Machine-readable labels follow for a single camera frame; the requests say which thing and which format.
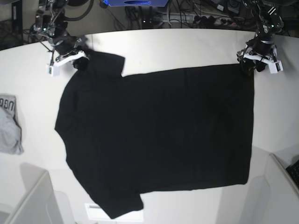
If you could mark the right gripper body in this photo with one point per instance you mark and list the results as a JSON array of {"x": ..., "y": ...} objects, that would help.
[{"x": 67, "y": 48}]

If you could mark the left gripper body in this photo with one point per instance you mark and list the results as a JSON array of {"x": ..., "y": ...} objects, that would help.
[{"x": 259, "y": 46}]

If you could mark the black T-shirt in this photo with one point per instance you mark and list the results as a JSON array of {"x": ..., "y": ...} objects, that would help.
[{"x": 171, "y": 130}]

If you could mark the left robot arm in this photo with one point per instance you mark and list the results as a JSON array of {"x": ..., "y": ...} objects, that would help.
[{"x": 268, "y": 23}]

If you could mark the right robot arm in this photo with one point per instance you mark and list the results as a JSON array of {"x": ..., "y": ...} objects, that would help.
[{"x": 51, "y": 24}]

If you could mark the blue box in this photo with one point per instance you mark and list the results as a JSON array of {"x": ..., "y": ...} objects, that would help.
[{"x": 127, "y": 3}]

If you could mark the grey folded garment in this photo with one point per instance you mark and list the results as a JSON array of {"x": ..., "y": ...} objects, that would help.
[{"x": 10, "y": 131}]

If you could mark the black keyboard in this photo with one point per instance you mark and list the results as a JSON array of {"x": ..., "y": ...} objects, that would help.
[{"x": 293, "y": 171}]

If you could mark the white paper label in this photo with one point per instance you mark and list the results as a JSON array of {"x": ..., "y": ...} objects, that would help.
[{"x": 97, "y": 213}]

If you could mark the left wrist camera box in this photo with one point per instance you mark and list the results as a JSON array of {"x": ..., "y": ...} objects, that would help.
[{"x": 275, "y": 67}]

